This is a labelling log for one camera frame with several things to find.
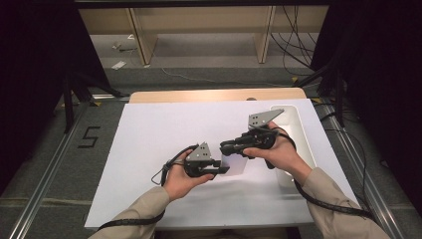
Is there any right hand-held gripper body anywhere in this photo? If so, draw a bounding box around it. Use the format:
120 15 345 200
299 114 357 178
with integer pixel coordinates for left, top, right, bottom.
240 109 286 149

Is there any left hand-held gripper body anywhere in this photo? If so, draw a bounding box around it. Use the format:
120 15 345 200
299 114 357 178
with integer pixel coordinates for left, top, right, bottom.
183 141 222 178

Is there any white plastic bin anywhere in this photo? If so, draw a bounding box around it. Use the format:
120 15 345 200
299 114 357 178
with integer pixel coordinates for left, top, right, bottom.
270 104 317 195

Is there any person's right hand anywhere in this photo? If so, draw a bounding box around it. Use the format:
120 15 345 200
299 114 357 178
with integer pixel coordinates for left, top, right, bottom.
242 120 314 185

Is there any person's left hand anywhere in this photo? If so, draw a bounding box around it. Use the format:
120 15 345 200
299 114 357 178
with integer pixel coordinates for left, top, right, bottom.
162 158 216 203

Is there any white board sheet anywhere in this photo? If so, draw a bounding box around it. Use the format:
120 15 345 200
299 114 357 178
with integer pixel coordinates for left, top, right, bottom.
84 98 360 230

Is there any black metal stand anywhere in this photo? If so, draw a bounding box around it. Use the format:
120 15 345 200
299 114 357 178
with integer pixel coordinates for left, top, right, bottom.
62 71 126 134
293 64 346 128

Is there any beige wooden desk unit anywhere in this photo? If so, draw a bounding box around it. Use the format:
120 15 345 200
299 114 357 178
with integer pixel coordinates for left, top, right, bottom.
79 5 330 66

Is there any black curtain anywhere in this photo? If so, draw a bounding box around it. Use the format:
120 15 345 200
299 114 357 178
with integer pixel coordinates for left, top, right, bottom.
312 0 422 208
0 0 111 197

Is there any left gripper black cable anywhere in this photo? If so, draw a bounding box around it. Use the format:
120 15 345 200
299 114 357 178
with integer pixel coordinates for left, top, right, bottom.
97 143 201 232

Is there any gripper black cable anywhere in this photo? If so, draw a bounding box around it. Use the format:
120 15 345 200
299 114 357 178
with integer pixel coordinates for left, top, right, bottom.
97 143 201 232
265 126 375 221

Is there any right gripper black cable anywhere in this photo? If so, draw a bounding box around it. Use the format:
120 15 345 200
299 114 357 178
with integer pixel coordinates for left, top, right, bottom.
265 126 375 221

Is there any bundle of black cables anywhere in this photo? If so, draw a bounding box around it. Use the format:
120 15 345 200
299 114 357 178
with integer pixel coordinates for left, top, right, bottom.
269 5 320 78

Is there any black floor cable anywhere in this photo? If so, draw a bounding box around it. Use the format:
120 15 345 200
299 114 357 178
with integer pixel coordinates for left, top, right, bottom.
319 103 391 204

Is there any aluminium floor rail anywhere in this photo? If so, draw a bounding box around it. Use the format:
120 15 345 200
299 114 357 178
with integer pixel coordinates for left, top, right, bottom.
8 94 131 239
318 97 406 239

